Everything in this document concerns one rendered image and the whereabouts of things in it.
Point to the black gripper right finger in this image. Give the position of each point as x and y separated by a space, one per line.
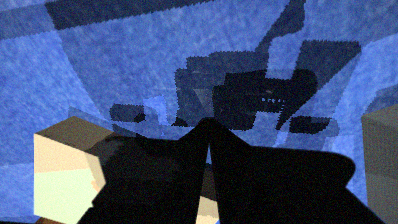
236 166

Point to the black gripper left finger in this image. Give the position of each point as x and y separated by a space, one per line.
181 161

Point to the orange wooden block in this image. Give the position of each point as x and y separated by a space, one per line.
45 220

